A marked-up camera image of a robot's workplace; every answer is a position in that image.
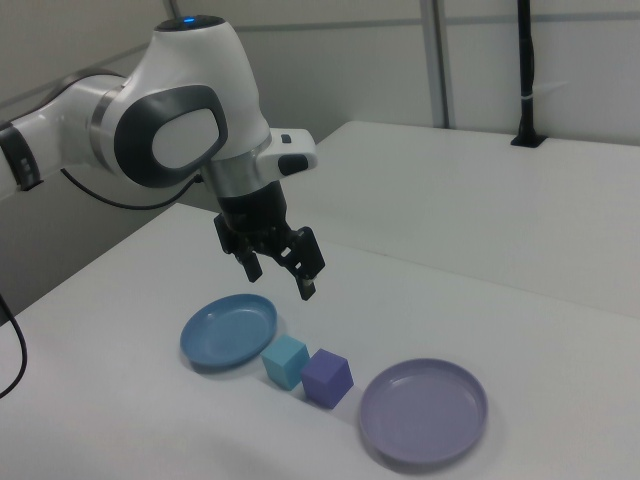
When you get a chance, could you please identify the blue plate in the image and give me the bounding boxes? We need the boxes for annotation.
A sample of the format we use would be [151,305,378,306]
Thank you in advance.
[179,293,279,374]

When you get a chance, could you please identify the purple plate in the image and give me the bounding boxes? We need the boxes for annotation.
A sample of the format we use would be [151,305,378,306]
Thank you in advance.
[358,357,489,464]

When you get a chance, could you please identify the purple cube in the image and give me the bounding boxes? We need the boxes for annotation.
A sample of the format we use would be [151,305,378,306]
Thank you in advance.
[300,348,355,410]

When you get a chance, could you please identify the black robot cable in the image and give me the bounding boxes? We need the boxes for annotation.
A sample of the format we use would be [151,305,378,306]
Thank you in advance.
[0,168,204,400]

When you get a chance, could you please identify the black pole with clamp base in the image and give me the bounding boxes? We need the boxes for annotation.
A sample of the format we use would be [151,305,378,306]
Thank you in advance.
[509,0,546,149]

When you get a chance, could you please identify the light blue cube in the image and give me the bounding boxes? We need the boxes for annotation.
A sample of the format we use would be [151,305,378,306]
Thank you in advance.
[260,335,311,392]

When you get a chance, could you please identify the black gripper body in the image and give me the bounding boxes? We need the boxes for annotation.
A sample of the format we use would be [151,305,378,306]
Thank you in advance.
[213,180,291,259]

